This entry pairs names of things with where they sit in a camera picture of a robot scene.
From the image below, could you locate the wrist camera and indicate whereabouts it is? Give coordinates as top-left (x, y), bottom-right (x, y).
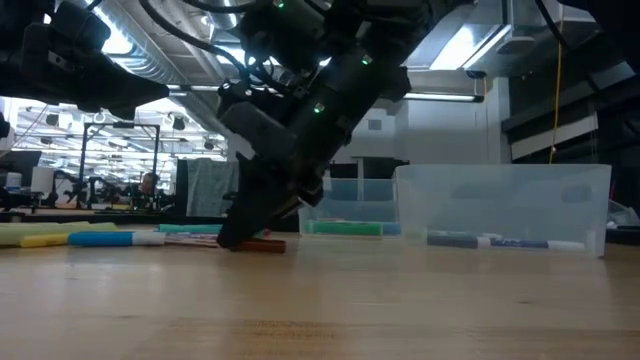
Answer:
top-left (52, 2), bottom-right (112, 52)
top-left (221, 101), bottom-right (297, 162)

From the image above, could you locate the teal highlighter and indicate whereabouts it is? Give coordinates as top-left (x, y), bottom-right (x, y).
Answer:
top-left (156, 223), bottom-right (225, 235)

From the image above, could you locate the person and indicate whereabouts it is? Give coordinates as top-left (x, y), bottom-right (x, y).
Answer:
top-left (138, 171), bottom-right (157, 197)

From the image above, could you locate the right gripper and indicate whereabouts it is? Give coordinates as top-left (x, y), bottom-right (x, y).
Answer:
top-left (218, 124), bottom-right (347, 251)

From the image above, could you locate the white box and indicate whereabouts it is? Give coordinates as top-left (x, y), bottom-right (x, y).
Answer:
top-left (30, 165), bottom-right (55, 194)

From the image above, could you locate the grey fabric partition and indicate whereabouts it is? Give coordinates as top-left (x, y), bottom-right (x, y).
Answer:
top-left (185, 158), bottom-right (242, 218)

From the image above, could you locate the clear plastic bag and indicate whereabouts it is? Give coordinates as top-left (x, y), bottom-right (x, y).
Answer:
top-left (606, 199), bottom-right (640, 230)

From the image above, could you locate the white ceiling device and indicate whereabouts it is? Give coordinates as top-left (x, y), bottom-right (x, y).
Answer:
top-left (494, 34), bottom-right (537, 56)

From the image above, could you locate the clear plastic bin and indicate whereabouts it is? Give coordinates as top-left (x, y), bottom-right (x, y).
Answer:
top-left (298, 177), bottom-right (401, 237)
top-left (394, 163), bottom-right (612, 258)

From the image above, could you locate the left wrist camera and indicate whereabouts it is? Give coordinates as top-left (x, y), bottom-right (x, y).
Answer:
top-left (52, 2), bottom-right (112, 52)

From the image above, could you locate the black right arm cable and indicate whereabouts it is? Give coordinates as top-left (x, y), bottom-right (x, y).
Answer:
top-left (138, 0), bottom-right (251, 77)

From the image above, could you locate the black metal rack frame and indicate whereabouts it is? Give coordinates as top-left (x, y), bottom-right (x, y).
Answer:
top-left (78, 122), bottom-right (161, 204)

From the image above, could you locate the black computer monitor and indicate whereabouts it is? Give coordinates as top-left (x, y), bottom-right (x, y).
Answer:
top-left (0, 149), bottom-right (44, 175)

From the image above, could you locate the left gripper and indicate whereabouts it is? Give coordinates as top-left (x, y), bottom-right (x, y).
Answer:
top-left (0, 23), bottom-right (170, 121)

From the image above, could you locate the black office partition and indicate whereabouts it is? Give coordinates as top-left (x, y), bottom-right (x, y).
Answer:
top-left (329, 155), bottom-right (411, 180)

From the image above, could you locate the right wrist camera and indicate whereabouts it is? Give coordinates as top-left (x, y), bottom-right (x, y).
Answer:
top-left (221, 101), bottom-right (297, 162)

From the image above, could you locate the long LED light bar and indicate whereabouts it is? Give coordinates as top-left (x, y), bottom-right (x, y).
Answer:
top-left (167, 83), bottom-right (485, 104)

